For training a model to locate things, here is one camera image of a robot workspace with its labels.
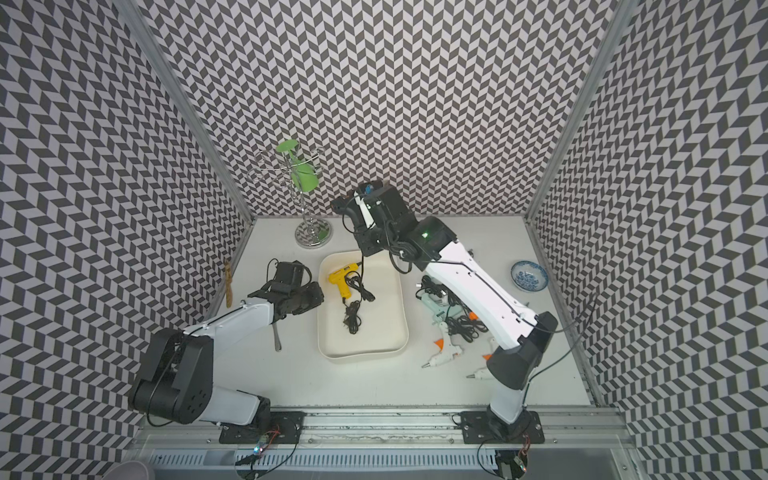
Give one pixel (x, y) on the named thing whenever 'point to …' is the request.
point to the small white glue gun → (479, 374)
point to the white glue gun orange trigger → (447, 350)
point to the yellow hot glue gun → (338, 278)
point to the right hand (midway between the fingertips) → (368, 235)
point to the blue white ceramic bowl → (529, 276)
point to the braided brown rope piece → (229, 282)
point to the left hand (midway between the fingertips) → (324, 296)
